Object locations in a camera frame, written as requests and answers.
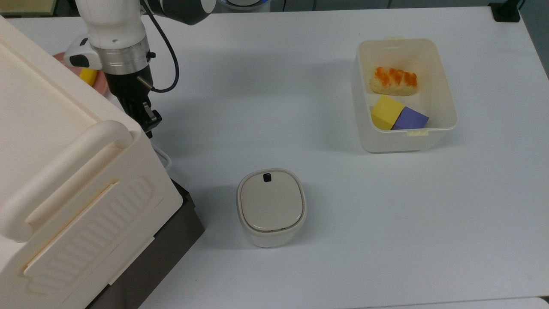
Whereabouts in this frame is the yellow cube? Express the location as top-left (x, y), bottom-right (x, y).
top-left (371, 95), bottom-right (405, 130)

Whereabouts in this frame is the pink plate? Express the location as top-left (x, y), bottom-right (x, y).
top-left (52, 51), bottom-right (115, 102)

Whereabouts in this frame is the cream plastic cabinet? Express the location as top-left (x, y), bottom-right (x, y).
top-left (0, 15), bottom-right (184, 309)

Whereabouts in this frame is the yellow banana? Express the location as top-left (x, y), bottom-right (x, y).
top-left (79, 68), bottom-right (99, 86)

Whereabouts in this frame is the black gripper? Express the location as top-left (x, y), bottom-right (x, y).
top-left (105, 70), bottom-right (163, 139)

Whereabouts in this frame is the black pole stand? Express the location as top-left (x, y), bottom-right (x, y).
top-left (489, 2), bottom-right (522, 23)

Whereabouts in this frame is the dark brown drawer case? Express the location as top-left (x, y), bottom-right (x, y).
top-left (86, 179), bottom-right (205, 309)

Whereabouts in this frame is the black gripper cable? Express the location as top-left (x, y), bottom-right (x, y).
top-left (141, 2), bottom-right (180, 93)

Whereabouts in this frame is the beige lidded trash can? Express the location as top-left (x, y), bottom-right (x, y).
top-left (236, 168), bottom-right (308, 248)

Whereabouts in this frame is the toy sushi with orange roe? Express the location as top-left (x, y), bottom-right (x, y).
top-left (370, 66), bottom-right (419, 97)

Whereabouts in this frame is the white plastic storage bin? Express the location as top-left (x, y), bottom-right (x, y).
top-left (351, 36), bottom-right (459, 154)

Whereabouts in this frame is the purple cube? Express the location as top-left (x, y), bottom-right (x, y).
top-left (391, 106), bottom-right (429, 130)

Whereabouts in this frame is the white cable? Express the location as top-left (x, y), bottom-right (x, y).
top-left (152, 143), bottom-right (173, 171)

